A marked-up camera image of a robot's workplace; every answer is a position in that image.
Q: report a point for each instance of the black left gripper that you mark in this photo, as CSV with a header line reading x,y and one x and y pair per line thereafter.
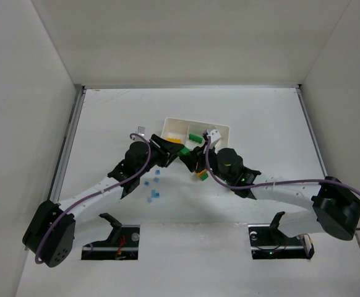
x,y
160,150

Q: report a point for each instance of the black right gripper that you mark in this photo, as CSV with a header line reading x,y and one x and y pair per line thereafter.
x,y
205,156

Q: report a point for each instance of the small green lego brick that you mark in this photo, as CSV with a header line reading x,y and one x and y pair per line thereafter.
x,y
184,151

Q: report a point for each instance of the yellow lego brick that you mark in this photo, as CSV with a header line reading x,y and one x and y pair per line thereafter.
x,y
174,140

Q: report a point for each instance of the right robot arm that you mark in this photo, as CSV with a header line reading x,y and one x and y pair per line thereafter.
x,y
326,205

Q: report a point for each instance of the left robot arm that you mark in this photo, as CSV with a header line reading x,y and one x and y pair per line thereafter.
x,y
54,228

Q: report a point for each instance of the yellow green lego stack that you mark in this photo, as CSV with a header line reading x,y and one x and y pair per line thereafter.
x,y
203,175

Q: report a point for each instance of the white three-compartment plastic container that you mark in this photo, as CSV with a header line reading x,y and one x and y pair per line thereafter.
x,y
180,129

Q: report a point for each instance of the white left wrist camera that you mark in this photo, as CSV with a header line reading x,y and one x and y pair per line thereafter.
x,y
140,131

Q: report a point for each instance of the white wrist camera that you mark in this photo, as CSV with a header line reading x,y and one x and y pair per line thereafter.
x,y
212,135
140,131

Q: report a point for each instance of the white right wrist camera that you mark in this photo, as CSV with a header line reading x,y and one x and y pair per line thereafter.
x,y
212,135

